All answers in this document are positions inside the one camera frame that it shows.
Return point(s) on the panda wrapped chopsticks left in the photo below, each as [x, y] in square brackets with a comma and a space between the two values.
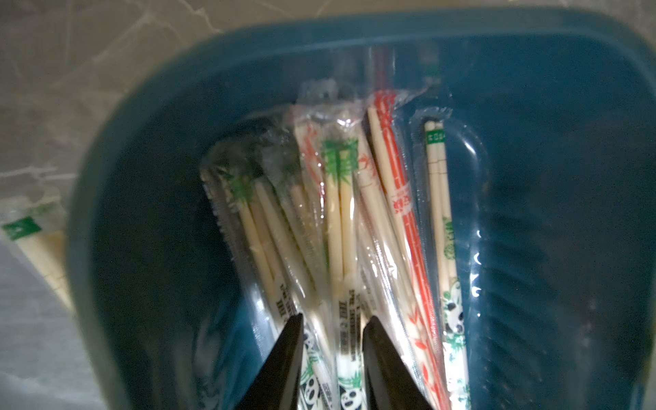
[260, 202]

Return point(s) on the green panda chopsticks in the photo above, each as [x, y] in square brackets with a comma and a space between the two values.
[34, 232]

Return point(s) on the green bamboo chopsticks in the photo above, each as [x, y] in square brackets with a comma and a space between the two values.
[343, 256]

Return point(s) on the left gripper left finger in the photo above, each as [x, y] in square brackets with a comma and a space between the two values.
[277, 383]

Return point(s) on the green label chopsticks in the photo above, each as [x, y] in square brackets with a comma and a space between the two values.
[431, 184]

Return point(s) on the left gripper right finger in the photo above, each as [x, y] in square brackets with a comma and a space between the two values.
[388, 384]

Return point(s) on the teal plastic storage box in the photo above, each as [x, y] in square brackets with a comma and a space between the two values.
[552, 177]

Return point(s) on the red leaf wrapped chopsticks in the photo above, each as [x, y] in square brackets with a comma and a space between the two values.
[386, 276]

